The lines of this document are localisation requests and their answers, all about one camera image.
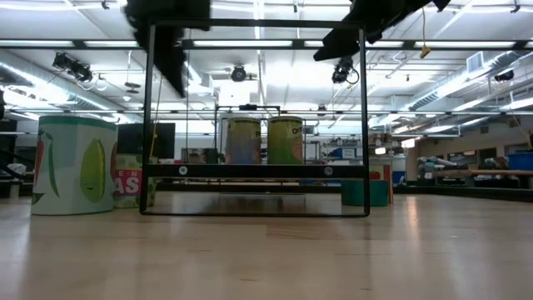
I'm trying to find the blue storage bin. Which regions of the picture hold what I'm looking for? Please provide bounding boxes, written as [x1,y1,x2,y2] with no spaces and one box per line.
[506,152,533,171]

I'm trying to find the thin black horizontal rail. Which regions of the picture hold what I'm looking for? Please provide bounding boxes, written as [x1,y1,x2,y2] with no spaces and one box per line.
[7,108,533,116]

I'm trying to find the black camera with cable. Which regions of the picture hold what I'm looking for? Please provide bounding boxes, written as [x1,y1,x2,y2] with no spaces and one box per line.
[331,53,360,85]
[52,52,95,83]

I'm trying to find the yellow and blue can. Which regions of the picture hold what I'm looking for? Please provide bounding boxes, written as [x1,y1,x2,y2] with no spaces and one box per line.
[225,117,262,165]

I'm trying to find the black overhead frame bar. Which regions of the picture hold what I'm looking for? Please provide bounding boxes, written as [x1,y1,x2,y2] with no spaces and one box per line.
[0,38,533,52]

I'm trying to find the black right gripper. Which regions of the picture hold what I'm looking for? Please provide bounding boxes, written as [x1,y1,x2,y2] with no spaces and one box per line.
[313,0,453,63]

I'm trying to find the black table edge rail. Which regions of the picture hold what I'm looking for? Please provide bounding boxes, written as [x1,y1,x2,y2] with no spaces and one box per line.
[157,182,533,204]

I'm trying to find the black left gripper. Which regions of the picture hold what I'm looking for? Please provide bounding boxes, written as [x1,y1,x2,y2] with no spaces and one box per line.
[123,0,212,99]

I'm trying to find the yellow hanging cable plug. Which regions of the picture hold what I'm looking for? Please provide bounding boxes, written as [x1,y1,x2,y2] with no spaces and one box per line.
[419,6,432,59]

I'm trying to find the peas can pink label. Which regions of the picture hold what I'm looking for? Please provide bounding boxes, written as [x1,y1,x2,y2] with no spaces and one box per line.
[112,153,157,209]

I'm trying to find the round black overhead camera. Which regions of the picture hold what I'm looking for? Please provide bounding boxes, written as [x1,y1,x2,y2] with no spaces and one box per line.
[230,64,249,83]

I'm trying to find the black machine frame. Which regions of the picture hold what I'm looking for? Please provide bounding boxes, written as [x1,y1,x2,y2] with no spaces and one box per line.
[0,89,20,199]

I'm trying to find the black metal glass shelf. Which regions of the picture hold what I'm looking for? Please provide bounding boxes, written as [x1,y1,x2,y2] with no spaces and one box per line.
[139,17,371,218]

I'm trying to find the white vegetable print can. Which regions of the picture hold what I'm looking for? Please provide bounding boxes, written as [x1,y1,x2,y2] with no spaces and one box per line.
[31,115,119,217]

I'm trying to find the yellow orange print can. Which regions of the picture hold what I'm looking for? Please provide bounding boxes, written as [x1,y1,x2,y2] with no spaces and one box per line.
[266,116,305,165]

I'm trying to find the wooden background workbench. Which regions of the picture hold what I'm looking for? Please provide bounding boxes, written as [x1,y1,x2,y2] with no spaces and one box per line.
[432,168,533,189]

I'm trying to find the short teal can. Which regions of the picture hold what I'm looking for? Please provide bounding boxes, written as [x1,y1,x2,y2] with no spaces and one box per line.
[341,179,390,208]

